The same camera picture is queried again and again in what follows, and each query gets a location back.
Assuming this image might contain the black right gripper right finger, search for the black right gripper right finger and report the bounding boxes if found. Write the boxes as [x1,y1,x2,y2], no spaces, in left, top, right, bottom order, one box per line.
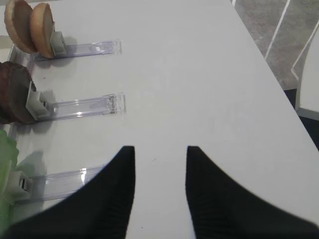
[185,146,319,239]

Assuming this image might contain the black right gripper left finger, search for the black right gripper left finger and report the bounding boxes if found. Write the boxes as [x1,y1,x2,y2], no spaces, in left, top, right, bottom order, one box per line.
[2,146,136,239]

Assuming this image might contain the brown meat patty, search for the brown meat patty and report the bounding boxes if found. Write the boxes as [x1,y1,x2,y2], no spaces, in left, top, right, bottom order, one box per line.
[0,61,36,124]

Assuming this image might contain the green lettuce leaf standing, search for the green lettuce leaf standing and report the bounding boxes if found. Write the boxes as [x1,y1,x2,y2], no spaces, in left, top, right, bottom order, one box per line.
[0,129,19,234]

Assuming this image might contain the bun half inner right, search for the bun half inner right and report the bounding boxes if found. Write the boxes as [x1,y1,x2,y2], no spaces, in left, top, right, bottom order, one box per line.
[29,2,54,58]

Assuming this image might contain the bun half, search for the bun half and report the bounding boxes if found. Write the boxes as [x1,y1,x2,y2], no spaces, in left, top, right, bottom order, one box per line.
[4,0,37,54]
[29,2,54,58]

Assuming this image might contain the bun half outer right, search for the bun half outer right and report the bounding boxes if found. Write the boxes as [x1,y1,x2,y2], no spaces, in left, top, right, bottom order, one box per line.
[4,0,37,54]

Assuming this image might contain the clear holder rail bottom right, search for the clear holder rail bottom right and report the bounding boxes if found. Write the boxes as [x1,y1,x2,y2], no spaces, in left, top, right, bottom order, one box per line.
[4,165,106,205]

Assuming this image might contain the clear holder rail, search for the clear holder rail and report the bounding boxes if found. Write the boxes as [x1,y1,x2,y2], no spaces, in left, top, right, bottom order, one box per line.
[34,31,122,61]
[4,165,106,205]
[25,89,126,122]

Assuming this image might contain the clear holder rail middle right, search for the clear holder rail middle right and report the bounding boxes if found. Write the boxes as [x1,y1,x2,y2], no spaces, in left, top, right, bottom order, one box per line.
[25,89,126,122]

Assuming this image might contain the clear holder rail top right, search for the clear holder rail top right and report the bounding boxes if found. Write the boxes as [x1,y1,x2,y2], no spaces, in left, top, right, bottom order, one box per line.
[34,31,122,61]

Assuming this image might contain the long clear rail right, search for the long clear rail right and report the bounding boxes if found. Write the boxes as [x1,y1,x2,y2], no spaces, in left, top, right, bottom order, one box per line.
[8,45,36,75]

